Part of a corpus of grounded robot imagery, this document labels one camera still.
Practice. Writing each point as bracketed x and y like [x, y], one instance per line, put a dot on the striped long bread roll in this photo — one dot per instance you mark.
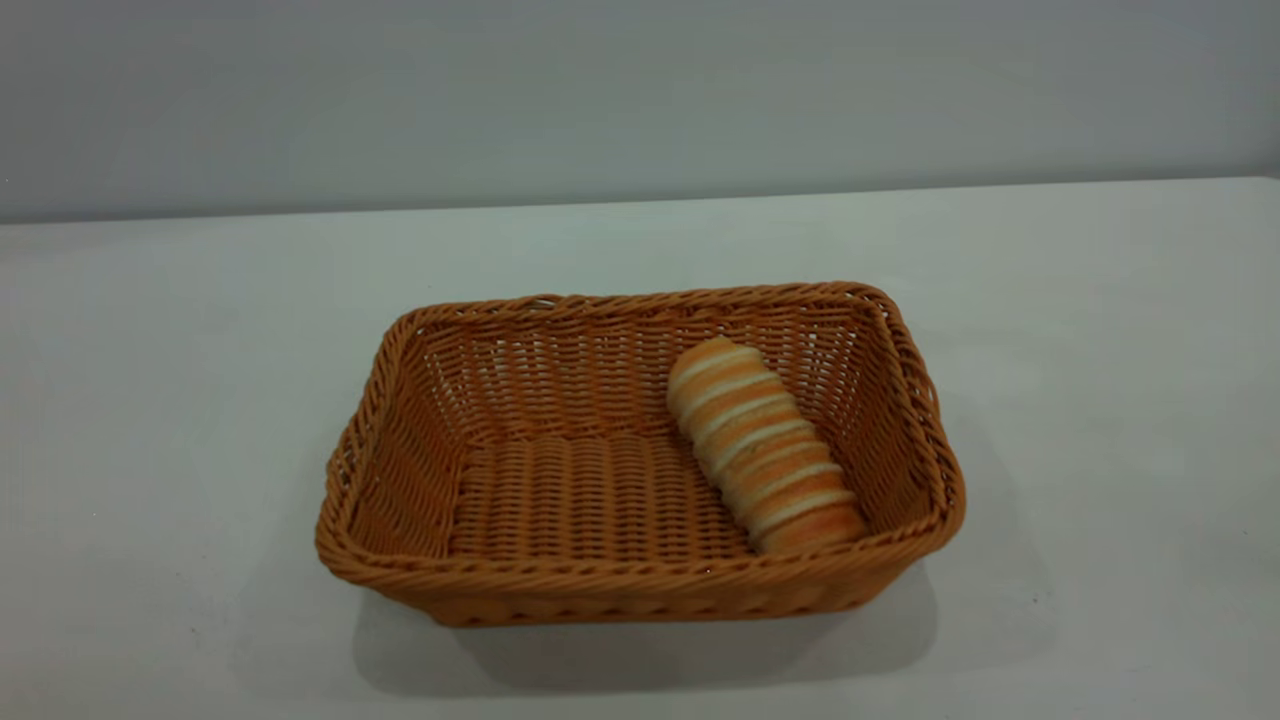
[760, 450]

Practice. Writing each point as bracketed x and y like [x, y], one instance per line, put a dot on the orange woven wicker basket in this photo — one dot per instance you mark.
[560, 500]

